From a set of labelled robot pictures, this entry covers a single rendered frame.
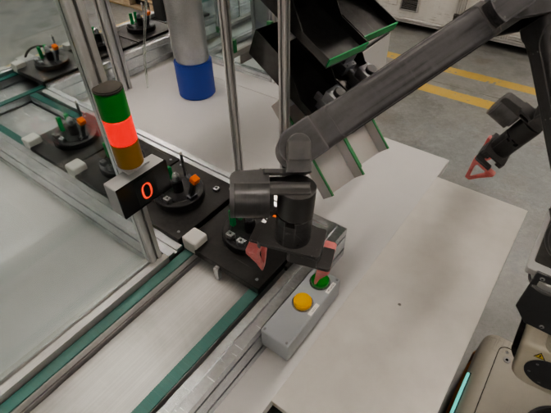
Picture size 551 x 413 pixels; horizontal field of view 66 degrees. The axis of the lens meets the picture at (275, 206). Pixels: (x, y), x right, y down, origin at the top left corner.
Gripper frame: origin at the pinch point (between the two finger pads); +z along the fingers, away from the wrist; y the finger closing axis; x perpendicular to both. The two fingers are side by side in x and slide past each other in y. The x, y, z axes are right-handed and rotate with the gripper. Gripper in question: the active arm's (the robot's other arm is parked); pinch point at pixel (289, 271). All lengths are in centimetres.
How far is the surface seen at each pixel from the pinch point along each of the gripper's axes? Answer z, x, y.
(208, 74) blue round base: 19, -104, 63
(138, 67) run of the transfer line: 29, -118, 105
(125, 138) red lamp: -16.5, -6.4, 32.7
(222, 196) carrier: 18.5, -34.2, 27.6
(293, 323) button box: 18.8, -2.0, -1.6
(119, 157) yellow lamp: -12.3, -5.6, 34.5
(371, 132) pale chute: 9, -65, -8
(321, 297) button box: 18.4, -10.0, -5.6
